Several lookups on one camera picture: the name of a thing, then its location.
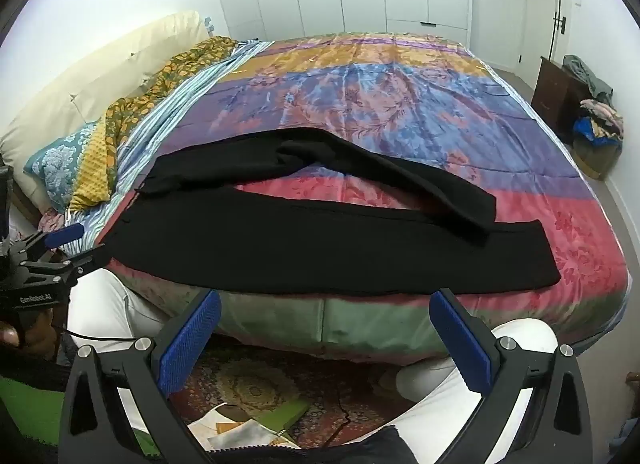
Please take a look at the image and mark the black pants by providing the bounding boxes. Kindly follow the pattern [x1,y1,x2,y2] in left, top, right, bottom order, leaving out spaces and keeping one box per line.
[104,128,561,297]

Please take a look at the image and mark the green sleeve forearm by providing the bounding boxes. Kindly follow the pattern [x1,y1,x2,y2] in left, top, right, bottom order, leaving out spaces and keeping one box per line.
[1,377,160,463]

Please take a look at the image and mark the person left hand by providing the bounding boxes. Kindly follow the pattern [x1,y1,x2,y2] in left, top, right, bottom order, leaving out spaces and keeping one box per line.
[0,322,20,347]

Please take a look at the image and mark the yellow patterned pillow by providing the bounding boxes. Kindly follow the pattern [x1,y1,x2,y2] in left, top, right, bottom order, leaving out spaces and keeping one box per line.
[68,115,117,213]

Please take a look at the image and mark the teal floral pillow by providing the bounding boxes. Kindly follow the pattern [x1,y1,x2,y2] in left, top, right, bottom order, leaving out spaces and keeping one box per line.
[23,123,96,213]

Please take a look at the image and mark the papers on floor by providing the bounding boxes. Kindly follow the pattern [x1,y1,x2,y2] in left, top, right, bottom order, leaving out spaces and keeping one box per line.
[189,398,309,451]

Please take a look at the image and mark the cream pillow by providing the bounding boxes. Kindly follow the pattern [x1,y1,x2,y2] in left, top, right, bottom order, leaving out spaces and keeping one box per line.
[1,11,208,211]

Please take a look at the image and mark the patterned floor rug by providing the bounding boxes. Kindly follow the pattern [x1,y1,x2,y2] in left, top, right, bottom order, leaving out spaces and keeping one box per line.
[171,334,413,448]

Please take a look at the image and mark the green orange floral blanket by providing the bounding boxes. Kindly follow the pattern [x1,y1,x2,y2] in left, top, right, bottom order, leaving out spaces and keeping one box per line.
[104,36,239,175]

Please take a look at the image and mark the pile of clothes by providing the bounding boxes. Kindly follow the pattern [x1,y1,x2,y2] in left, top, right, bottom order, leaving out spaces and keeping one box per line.
[562,55,625,181]

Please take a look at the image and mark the dark wooden nightstand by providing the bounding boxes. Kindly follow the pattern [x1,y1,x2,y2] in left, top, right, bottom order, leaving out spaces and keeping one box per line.
[532,57,590,144]

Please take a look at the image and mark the white door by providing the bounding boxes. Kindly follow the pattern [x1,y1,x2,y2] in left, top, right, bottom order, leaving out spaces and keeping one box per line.
[516,0,561,88]

